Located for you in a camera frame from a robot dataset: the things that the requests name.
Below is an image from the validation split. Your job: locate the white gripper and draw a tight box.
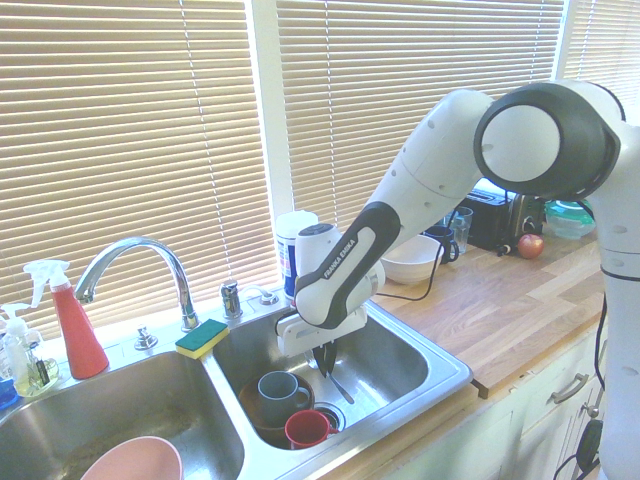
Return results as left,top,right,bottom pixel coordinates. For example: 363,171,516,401
275,305,367,378

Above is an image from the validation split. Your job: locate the silver metal fork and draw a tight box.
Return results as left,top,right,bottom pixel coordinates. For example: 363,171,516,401
303,350,357,406

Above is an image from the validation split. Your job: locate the stainless steel double sink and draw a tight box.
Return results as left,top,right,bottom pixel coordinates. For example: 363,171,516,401
0,287,474,480

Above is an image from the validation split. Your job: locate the metal drain strainer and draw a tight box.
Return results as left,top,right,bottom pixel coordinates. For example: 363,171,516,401
313,401,348,433

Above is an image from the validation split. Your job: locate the grey ceramic mug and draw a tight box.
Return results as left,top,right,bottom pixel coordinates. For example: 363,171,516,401
256,370,312,425

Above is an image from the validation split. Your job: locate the red plastic mug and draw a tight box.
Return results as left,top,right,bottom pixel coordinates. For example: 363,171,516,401
284,409,340,450

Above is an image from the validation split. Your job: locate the brown wooden bowl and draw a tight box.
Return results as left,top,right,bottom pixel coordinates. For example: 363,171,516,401
238,372,317,445

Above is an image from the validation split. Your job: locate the chrome soap dispenser knob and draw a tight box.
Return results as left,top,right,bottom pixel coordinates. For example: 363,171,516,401
220,280,245,321

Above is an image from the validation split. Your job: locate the white wipes canister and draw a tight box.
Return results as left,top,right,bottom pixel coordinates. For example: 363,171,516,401
275,210,321,303

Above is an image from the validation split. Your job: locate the white ceramic bowl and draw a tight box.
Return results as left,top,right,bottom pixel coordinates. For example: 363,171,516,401
381,234,444,287

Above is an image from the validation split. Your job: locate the yellow green sponge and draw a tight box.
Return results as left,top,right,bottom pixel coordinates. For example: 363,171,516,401
174,318,231,361

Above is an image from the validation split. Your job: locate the dark blue mug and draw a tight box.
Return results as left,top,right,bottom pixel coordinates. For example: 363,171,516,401
423,225,460,265

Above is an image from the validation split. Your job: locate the chrome sprayer knob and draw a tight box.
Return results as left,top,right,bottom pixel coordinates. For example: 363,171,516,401
133,324,159,352

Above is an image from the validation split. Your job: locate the chrome gooseneck faucet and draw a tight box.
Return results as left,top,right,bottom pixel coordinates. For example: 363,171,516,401
73,236,202,333

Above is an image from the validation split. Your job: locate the clear drinking glass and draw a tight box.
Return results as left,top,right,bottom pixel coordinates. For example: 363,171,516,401
448,205,475,256

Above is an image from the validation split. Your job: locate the pink plastic bowl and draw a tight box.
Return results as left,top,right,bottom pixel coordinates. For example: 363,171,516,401
78,435,184,480

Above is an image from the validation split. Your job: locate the black silver toaster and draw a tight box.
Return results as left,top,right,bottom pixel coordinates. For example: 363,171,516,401
457,177,546,253

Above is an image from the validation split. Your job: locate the white kitchen cabinet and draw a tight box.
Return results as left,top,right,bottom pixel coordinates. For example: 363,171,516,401
349,324,609,480

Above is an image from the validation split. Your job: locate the red apple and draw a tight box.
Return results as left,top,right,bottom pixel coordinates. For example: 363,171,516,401
516,233,546,260

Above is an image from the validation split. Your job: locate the red spray bottle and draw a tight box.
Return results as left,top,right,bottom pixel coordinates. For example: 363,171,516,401
22,259,111,381

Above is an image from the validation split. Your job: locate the medium beige window blind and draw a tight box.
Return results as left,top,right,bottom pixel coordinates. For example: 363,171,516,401
276,0,566,242

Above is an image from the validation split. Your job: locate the clear container green lid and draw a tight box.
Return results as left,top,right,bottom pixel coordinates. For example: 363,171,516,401
543,198,597,241

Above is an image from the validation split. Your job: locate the round yellow liquid bottle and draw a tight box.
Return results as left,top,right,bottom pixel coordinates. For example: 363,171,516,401
13,343,61,399

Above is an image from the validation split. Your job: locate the wide beige window blind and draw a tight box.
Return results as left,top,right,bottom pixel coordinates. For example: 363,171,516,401
0,0,268,344

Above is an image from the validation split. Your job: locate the clear pump soap bottle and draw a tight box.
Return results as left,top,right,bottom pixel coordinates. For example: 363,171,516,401
0,302,30,387

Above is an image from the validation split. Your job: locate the blue plastic item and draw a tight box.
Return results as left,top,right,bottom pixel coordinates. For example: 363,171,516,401
0,377,20,409

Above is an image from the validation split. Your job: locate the narrow beige window blind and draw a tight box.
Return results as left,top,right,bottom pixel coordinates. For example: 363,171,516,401
566,0,640,109

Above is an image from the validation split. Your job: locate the black camera cable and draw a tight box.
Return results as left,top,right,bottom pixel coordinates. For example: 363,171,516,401
372,209,459,303

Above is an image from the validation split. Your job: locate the metal drawer handle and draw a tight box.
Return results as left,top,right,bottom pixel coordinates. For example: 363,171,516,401
550,372,591,406

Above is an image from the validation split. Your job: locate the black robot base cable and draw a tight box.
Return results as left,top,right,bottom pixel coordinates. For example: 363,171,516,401
553,293,610,480

